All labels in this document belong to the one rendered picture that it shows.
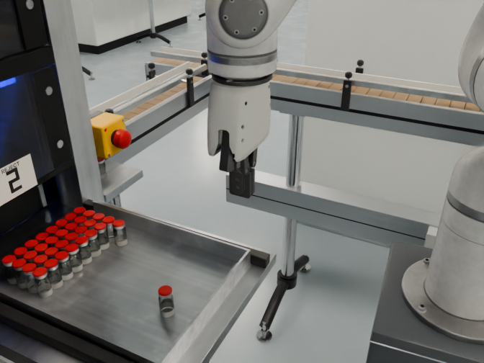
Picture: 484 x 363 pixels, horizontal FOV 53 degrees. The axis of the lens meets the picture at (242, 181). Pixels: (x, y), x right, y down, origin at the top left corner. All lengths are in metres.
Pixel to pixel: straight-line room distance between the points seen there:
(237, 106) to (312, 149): 1.72
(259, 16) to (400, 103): 1.00
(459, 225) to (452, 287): 0.11
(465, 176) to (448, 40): 1.33
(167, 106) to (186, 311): 0.75
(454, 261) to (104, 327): 0.52
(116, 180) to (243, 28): 0.70
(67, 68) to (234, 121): 0.43
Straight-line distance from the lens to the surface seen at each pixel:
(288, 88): 1.52
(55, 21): 0.90
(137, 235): 0.92
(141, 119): 1.29
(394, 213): 1.63
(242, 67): 0.56
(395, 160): 2.20
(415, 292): 0.85
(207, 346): 0.72
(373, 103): 1.46
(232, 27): 0.48
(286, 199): 1.72
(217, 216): 2.53
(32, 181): 0.91
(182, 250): 0.87
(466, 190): 0.72
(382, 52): 2.05
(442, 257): 0.79
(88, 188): 1.02
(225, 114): 0.58
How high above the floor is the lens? 1.42
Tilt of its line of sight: 30 degrees down
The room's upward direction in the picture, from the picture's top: straight up
